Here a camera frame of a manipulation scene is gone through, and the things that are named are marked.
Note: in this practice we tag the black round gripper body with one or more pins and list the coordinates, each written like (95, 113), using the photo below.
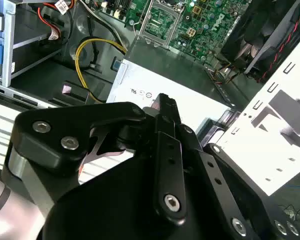
(110, 200)

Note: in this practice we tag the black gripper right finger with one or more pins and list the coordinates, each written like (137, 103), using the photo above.
(225, 200)

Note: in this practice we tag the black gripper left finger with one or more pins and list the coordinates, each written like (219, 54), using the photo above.
(95, 113)

